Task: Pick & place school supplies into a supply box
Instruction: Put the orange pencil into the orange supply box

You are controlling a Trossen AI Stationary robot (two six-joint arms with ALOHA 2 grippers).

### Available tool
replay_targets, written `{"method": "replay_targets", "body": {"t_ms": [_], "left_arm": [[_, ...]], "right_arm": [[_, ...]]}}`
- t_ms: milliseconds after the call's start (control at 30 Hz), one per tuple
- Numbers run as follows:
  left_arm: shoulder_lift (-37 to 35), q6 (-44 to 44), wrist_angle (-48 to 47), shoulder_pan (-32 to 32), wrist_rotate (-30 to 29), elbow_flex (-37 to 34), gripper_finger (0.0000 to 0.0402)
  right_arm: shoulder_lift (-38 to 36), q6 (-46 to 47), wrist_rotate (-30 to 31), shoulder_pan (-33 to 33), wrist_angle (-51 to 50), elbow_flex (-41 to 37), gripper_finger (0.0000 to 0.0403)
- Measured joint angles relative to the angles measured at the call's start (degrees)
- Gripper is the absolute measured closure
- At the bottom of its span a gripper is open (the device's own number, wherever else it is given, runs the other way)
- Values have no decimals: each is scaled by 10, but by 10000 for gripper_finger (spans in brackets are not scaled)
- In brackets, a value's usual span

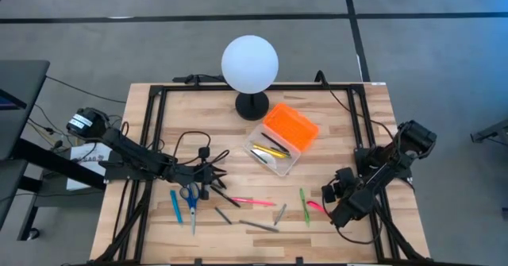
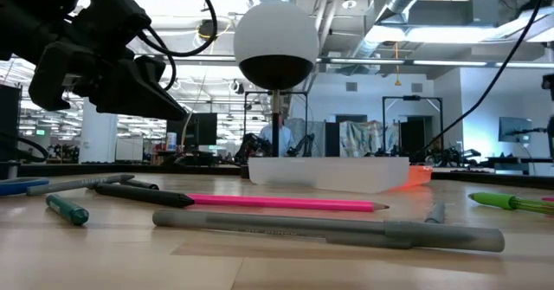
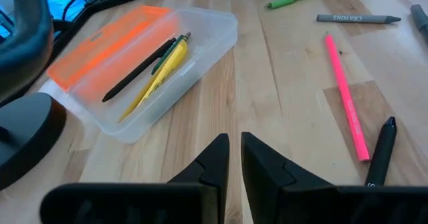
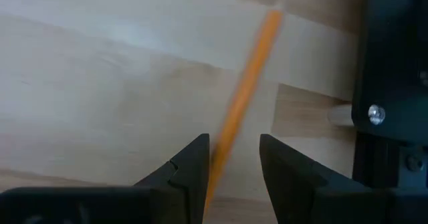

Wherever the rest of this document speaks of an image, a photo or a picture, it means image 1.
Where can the grey desk black legs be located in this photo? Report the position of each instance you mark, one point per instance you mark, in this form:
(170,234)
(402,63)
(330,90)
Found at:
(24,75)

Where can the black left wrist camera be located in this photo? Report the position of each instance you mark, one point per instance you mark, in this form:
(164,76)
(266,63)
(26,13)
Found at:
(203,152)

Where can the teal blue pen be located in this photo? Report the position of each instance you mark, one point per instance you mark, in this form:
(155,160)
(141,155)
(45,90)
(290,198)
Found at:
(176,206)

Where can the black pencil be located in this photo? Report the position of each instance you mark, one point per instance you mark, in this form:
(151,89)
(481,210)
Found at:
(274,142)

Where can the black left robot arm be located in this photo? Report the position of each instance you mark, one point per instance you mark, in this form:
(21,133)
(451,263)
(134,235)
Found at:
(127,147)

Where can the dark green pen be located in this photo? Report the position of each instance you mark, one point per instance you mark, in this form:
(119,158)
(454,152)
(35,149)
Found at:
(223,215)

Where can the thin pink pen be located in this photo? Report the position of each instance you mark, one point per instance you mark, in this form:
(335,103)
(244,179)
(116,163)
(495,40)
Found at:
(254,201)

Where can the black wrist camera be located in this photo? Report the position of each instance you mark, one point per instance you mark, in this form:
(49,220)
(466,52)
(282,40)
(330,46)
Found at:
(329,194)
(203,152)

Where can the white globe table lamp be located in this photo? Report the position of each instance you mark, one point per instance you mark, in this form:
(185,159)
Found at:
(250,63)

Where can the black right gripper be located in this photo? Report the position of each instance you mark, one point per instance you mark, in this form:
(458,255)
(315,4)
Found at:
(353,206)

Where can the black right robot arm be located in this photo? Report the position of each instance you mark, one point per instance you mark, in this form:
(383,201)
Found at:
(416,137)

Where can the black pen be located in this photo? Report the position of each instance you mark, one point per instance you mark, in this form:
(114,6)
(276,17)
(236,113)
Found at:
(226,197)

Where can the dark laptop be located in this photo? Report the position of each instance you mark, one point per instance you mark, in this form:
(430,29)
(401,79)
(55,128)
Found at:
(8,101)

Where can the yellow highlighter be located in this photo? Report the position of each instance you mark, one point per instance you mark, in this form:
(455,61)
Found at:
(268,150)

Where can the orange plastic box lid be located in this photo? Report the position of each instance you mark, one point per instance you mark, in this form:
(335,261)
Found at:
(291,127)

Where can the pink highlighter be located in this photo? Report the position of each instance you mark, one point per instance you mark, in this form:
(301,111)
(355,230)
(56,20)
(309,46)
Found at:
(314,205)

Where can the clear plastic supply box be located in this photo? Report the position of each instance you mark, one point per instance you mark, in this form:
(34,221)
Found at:
(274,166)

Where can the black caster wheel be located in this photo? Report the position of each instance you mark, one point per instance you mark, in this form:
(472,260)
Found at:
(33,234)

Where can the grey capped pen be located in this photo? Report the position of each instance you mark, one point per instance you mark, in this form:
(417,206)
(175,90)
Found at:
(259,226)

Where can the black aluminium table frame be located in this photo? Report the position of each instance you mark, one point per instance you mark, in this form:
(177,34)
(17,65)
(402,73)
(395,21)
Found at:
(309,86)

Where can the grey crayon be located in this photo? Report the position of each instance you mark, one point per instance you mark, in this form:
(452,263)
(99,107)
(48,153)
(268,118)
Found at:
(280,214)

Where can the light green pen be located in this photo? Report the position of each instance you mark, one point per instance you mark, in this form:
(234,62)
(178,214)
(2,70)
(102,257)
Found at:
(304,206)

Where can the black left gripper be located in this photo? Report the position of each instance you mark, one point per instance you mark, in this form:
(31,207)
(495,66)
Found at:
(190,174)

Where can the grey stand foot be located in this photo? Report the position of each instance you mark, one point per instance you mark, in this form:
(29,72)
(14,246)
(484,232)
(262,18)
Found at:
(490,133)

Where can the black marker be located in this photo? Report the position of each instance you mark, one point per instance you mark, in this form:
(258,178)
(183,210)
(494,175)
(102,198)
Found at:
(259,156)

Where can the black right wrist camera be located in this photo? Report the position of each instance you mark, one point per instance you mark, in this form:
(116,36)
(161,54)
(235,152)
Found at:
(329,194)

